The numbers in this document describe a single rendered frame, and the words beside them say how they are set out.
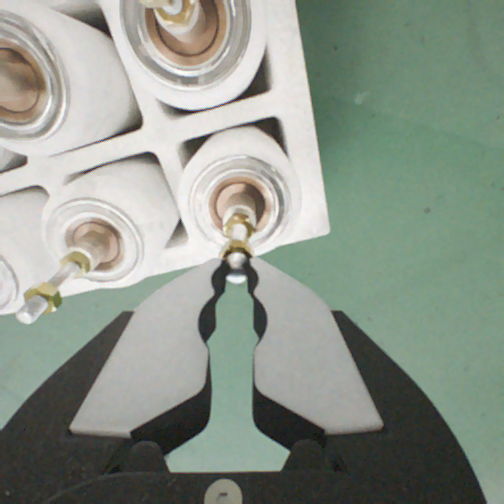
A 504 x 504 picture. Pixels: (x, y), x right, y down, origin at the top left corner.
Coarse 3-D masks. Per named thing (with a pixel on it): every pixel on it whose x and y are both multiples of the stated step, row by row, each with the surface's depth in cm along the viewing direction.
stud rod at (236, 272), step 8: (240, 224) 18; (232, 232) 17; (240, 232) 17; (232, 256) 14; (240, 256) 14; (232, 264) 14; (240, 264) 14; (232, 272) 14; (240, 272) 14; (232, 280) 14; (240, 280) 14
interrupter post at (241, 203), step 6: (228, 198) 22; (234, 198) 21; (240, 198) 20; (246, 198) 21; (228, 204) 20; (234, 204) 19; (240, 204) 19; (246, 204) 20; (252, 204) 21; (228, 210) 19; (234, 210) 19; (240, 210) 19; (246, 210) 19; (252, 210) 20; (228, 216) 19; (252, 216) 19; (252, 222) 20
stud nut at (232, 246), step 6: (234, 240) 15; (240, 240) 15; (228, 246) 15; (234, 246) 14; (240, 246) 15; (246, 246) 15; (222, 252) 15; (228, 252) 15; (234, 252) 15; (240, 252) 15; (246, 252) 15; (252, 252) 15; (222, 258) 15; (246, 258) 15
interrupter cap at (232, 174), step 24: (216, 168) 21; (240, 168) 21; (264, 168) 21; (192, 192) 21; (216, 192) 21; (240, 192) 22; (264, 192) 22; (288, 192) 21; (192, 216) 22; (216, 216) 22; (264, 216) 22; (288, 216) 22; (216, 240) 23; (264, 240) 23
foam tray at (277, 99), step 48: (48, 0) 22; (96, 0) 22; (288, 0) 22; (288, 48) 23; (144, 96) 25; (240, 96) 35; (288, 96) 25; (96, 144) 27; (144, 144) 27; (192, 144) 35; (288, 144) 27; (0, 192) 28; (48, 192) 29; (192, 240) 31; (288, 240) 31; (96, 288) 34
